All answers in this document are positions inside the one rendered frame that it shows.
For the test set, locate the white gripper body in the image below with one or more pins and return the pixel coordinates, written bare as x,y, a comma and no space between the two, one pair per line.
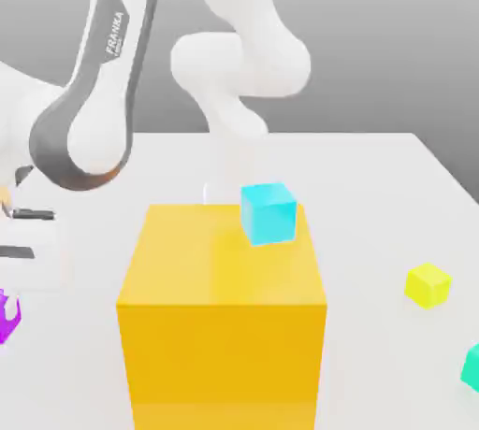
33,269

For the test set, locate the small magenta cube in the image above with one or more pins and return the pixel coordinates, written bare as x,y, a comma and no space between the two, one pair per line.
7,321

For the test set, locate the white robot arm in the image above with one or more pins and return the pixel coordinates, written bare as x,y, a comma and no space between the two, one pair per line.
239,63

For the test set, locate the small cyan cube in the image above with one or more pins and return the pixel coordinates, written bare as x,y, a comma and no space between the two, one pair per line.
267,215

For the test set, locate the small yellow cube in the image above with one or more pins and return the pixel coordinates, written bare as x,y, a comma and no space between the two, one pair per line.
427,286

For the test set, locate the small teal cube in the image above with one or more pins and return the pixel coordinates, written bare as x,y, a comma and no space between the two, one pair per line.
471,368

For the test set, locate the large orange box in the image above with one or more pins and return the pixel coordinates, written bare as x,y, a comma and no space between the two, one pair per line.
220,325

